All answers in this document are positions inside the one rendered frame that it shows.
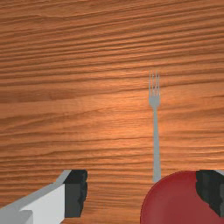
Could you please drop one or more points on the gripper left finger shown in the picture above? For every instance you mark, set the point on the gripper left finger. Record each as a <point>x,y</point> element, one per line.
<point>49,204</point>

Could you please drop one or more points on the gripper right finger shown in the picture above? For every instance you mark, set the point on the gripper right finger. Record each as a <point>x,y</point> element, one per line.
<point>212,189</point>

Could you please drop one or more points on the red plate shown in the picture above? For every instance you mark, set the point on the red plate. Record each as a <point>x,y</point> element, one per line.
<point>175,201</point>

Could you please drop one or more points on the grey fork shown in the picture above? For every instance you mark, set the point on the grey fork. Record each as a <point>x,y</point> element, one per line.
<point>156,140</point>

